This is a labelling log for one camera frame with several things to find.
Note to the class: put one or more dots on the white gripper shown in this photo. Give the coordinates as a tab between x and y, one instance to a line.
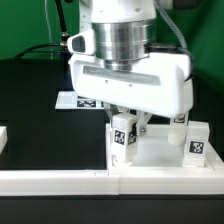
158	84

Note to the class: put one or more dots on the white square table top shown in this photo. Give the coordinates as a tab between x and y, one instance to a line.
154	150

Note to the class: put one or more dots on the white marker tag sheet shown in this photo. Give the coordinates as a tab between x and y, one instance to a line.
71	100

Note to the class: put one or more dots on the white block left edge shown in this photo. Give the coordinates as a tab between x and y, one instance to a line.
3	137

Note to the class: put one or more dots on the white U-shaped obstacle fence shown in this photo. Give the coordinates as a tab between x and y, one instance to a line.
115	181

